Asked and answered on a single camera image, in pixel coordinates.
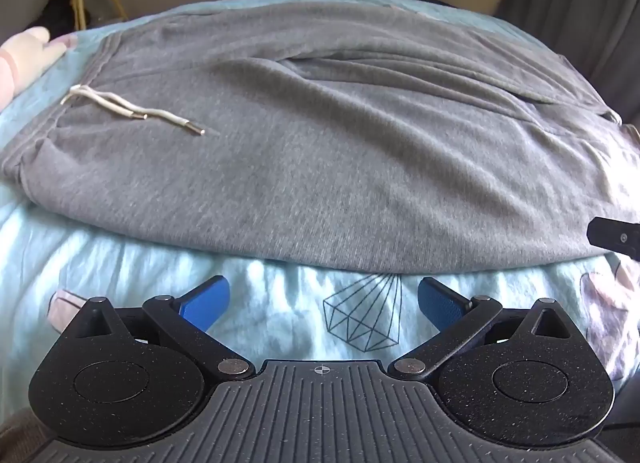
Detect pink plush pillow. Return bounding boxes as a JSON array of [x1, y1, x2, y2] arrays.
[[0, 26, 77, 110]]

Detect grey curtain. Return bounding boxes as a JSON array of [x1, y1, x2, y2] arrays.
[[500, 0, 640, 111]]

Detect black bag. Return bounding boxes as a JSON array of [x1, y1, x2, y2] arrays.
[[41, 0, 85, 34]]

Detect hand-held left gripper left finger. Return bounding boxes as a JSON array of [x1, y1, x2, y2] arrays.
[[75, 275, 256, 382]]

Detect light blue printed bed sheet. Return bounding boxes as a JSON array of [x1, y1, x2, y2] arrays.
[[0, 0, 640, 394]]

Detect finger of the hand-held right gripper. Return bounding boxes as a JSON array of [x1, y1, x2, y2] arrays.
[[587, 215, 640, 260]]

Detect grey drawstring pants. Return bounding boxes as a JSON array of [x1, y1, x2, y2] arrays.
[[0, 3, 632, 275]]

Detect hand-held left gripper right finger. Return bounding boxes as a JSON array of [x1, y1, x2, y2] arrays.
[[388, 277, 576, 382]]

